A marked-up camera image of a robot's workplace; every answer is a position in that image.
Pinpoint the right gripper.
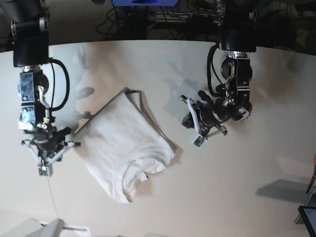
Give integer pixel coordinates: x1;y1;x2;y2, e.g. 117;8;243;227
21;127;80;165

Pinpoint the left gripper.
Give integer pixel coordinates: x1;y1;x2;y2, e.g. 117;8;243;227
180;90;228;140

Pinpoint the white T-shirt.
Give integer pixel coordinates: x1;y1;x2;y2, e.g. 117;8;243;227
75;88;176;203

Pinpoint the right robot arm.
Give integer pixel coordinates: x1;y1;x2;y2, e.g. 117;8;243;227
0;0;80;169

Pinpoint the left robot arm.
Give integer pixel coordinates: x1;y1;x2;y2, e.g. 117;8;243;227
180;0;256;148

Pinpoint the black power strip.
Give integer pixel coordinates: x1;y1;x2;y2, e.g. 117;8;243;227
148;12;217;23

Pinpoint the blue box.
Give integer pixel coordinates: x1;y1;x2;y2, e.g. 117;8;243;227
111;0;178;6

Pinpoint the grey monitor stand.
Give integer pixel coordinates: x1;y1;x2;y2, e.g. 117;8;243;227
294;187;316;224

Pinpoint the computer monitor screen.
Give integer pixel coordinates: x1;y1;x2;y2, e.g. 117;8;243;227
298;206;316;237

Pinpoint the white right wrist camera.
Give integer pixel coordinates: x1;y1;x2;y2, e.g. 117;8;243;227
37;165;53;177

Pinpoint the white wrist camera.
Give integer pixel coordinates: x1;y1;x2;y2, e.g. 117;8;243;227
37;165;53;177
190;134;206;149

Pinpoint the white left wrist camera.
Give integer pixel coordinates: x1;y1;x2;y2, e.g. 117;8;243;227
190;134;206;149

